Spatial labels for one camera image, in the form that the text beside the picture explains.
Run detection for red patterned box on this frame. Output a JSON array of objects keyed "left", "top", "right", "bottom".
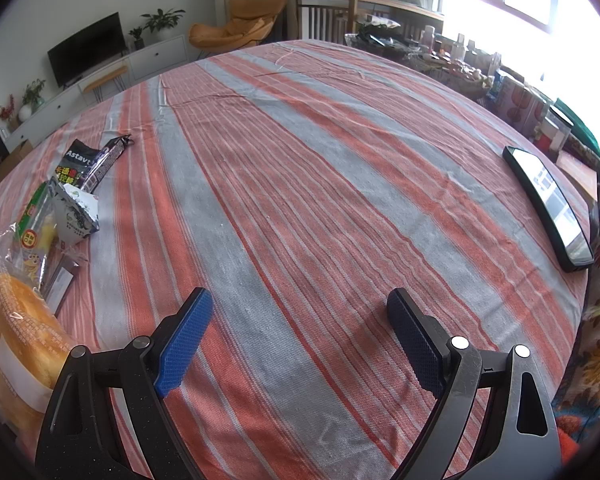
[{"left": 490, "top": 70, "right": 548, "bottom": 136}]

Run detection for large green potted plant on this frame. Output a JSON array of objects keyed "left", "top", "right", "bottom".
[{"left": 140, "top": 7, "right": 187, "bottom": 43}]

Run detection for cardboard box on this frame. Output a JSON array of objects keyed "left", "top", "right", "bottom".
[{"left": 0, "top": 140, "right": 33, "bottom": 188}]

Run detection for orange lounge chair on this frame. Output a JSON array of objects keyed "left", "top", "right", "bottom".
[{"left": 187, "top": 0, "right": 288, "bottom": 58}]

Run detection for black snack packet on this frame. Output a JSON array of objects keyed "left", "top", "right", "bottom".
[{"left": 64, "top": 138, "right": 105, "bottom": 171}]

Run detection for cluttered side table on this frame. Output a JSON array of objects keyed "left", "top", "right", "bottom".
[{"left": 345, "top": 25, "right": 501, "bottom": 101}]

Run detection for black smartphone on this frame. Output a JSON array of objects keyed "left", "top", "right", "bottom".
[{"left": 502, "top": 145, "right": 595, "bottom": 272}]

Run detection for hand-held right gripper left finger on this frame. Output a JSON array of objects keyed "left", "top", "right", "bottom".
[{"left": 34, "top": 287, "right": 214, "bottom": 480}]

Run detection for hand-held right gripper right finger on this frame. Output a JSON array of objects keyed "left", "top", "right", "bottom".
[{"left": 386, "top": 288, "right": 563, "bottom": 480}]

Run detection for white television cabinet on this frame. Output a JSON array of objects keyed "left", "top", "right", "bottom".
[{"left": 2, "top": 35, "right": 191, "bottom": 153}]

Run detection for orange grey striped cloth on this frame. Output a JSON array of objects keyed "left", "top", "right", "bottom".
[{"left": 0, "top": 40, "right": 598, "bottom": 480}]

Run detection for red flowers in vase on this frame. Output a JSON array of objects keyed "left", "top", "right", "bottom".
[{"left": 0, "top": 94, "right": 21, "bottom": 131}]

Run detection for black television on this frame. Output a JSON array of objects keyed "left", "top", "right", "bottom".
[{"left": 47, "top": 11, "right": 128, "bottom": 88}]

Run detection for grey snack packet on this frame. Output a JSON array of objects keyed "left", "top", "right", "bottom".
[{"left": 54, "top": 181, "right": 101, "bottom": 250}]

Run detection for wooden stool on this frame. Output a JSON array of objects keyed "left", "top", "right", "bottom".
[{"left": 80, "top": 62, "right": 131, "bottom": 106}]

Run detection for bread in clear bag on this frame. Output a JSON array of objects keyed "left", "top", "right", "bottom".
[{"left": 0, "top": 230, "right": 78, "bottom": 453}]

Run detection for plant in white vase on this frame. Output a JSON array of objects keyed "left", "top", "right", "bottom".
[{"left": 17, "top": 78, "right": 47, "bottom": 122}]

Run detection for long dark brown snack packet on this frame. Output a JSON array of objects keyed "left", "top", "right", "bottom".
[{"left": 52, "top": 134, "right": 134, "bottom": 195}]

